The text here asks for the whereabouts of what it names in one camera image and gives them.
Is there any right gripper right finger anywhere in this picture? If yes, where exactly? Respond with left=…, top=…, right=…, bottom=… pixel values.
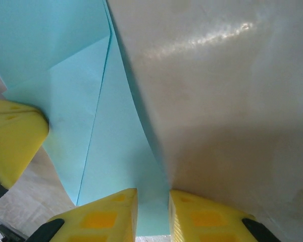
left=168, top=189, right=281, bottom=242

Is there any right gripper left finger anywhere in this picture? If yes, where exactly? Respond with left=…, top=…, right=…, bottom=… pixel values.
left=27, top=188, right=138, bottom=242

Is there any light blue paper sheet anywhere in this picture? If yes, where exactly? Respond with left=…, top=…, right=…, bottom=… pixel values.
left=0, top=0, right=171, bottom=237

